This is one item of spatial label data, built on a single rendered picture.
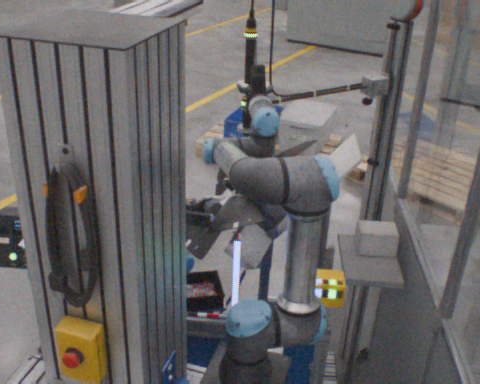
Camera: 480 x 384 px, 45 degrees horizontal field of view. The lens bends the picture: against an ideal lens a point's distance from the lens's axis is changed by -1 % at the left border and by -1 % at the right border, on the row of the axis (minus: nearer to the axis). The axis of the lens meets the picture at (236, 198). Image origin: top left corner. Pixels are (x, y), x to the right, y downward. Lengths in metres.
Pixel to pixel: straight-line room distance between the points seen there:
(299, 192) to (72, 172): 0.57
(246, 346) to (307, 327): 0.17
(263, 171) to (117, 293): 0.45
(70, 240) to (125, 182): 0.19
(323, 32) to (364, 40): 0.67
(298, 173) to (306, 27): 8.39
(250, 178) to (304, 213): 0.16
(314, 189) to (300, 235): 0.13
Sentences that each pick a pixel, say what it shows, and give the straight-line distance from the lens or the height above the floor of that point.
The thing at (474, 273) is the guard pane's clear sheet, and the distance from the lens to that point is 1.88.
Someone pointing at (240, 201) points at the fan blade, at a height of 1.19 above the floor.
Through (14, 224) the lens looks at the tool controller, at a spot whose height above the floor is 1.23.
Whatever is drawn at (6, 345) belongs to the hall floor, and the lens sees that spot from 3.51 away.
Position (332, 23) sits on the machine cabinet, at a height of 0.40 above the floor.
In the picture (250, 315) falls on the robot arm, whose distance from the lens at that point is 1.57.
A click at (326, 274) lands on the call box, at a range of 2.08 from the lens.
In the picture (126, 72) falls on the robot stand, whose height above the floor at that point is 1.99.
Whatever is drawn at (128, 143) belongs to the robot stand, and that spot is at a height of 1.87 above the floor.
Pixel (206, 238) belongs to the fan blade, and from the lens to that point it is 2.39.
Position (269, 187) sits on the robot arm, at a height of 1.64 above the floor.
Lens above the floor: 2.26
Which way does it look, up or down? 28 degrees down
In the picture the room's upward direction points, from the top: 2 degrees clockwise
